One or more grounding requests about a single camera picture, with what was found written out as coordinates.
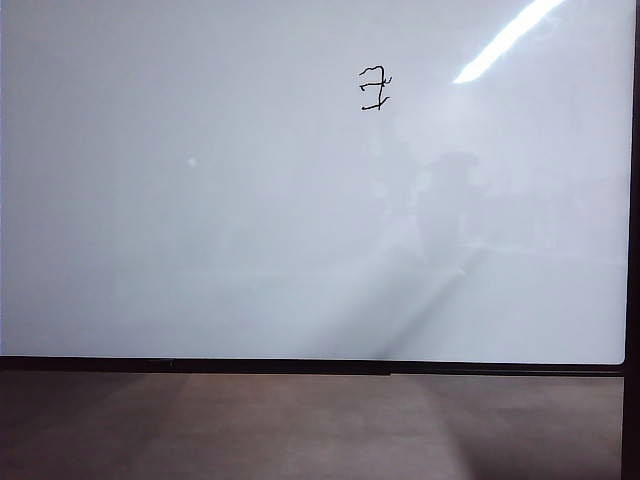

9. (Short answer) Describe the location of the white glossy whiteboard panel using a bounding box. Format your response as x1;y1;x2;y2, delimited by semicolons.
0;0;635;366

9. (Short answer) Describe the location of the black ink number drawing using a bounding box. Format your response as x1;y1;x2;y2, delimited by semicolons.
358;65;393;112

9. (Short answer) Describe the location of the black whiteboard stand frame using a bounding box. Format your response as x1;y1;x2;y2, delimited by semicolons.
0;0;640;480

